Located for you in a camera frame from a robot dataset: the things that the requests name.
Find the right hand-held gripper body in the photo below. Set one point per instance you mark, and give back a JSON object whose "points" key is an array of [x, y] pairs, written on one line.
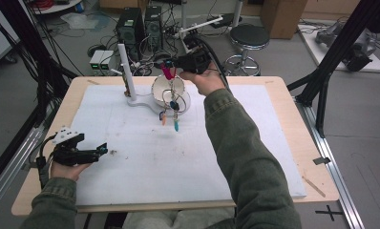
{"points": [[194, 62]]}

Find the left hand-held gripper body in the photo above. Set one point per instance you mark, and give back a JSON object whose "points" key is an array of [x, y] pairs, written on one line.
{"points": [[70, 155]]}

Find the white bowl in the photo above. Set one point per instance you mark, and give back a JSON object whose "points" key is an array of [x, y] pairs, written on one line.
{"points": [[161, 87]]}

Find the white stand with pole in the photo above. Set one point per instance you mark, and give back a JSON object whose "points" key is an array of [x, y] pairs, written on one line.
{"points": [[127, 70]]}

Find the person's left hand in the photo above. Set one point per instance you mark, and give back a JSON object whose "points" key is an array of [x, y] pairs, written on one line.
{"points": [[67, 171]]}

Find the person's right hand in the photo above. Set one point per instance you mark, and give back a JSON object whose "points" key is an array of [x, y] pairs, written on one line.
{"points": [[207, 81]]}

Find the black computer tower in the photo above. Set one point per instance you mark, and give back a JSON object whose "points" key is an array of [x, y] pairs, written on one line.
{"points": [[130, 28], [153, 27]]}

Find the white metal desk leg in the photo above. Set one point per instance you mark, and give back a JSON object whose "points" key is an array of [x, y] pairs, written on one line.
{"points": [[184, 14]]}

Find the flat black box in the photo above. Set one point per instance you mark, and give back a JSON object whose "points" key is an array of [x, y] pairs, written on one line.
{"points": [[229, 19]]}

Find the black round stool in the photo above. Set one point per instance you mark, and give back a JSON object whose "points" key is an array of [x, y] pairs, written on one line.
{"points": [[249, 35]]}

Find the white power supply box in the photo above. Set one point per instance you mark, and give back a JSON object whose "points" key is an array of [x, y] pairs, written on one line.
{"points": [[107, 61], [97, 60]]}

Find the white table mat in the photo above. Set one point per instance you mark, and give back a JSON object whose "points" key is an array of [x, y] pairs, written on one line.
{"points": [[165, 165]]}

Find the clear plastic sheet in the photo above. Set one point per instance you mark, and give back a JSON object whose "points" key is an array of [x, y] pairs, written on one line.
{"points": [[80, 21]]}

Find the wooden cabinet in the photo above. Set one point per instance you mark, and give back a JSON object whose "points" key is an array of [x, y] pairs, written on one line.
{"points": [[283, 17]]}

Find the person's legs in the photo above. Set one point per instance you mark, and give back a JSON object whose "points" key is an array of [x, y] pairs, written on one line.
{"points": [[178, 219]]}

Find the round white table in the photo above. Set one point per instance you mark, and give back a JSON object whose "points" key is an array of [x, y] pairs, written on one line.
{"points": [[56, 6]]}

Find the small black clip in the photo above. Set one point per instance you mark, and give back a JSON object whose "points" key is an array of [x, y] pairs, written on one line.
{"points": [[321, 160]]}

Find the grey machine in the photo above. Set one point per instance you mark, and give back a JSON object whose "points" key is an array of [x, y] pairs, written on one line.
{"points": [[356, 47]]}

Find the wooden table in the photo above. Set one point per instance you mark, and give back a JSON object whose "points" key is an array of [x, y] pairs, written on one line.
{"points": [[315, 178]]}

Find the thin wooden stick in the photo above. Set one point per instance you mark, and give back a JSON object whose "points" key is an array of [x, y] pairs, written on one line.
{"points": [[313, 186]]}

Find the white platform board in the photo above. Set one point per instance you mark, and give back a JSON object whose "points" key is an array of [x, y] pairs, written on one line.
{"points": [[377, 65]]}

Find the aluminium rail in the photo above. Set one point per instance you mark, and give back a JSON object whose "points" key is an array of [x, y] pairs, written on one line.
{"points": [[337, 178], [10, 178]]}

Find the black metal frame strut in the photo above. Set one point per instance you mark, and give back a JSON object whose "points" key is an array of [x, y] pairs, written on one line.
{"points": [[29, 47], [334, 51]]}

